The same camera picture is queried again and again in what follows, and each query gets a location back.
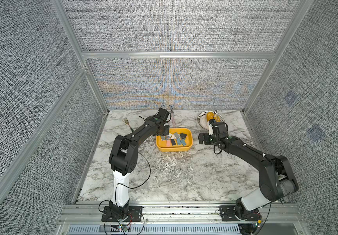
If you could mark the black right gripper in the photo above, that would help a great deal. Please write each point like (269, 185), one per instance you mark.
(205, 139)

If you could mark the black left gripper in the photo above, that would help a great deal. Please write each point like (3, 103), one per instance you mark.
(167, 132)

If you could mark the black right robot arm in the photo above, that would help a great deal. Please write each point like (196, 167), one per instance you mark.
(276, 177)

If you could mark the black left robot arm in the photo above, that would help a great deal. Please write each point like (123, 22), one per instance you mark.
(124, 155)

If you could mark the yellow plastic storage box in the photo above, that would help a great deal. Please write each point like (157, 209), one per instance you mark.
(177, 148)

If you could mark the white patterned plate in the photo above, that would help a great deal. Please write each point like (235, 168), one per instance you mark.
(202, 121)

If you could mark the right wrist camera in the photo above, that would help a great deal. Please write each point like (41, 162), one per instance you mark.
(218, 129)

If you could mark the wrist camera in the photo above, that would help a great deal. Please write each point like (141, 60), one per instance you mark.
(218, 129)
(164, 114)

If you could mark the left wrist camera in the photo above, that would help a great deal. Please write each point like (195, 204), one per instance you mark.
(164, 114)

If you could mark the gold fork dark handle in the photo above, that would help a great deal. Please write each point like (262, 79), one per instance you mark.
(127, 123)

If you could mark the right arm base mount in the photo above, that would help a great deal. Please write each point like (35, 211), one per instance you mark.
(239, 213)

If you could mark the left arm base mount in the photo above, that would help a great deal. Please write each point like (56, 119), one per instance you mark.
(114, 213)

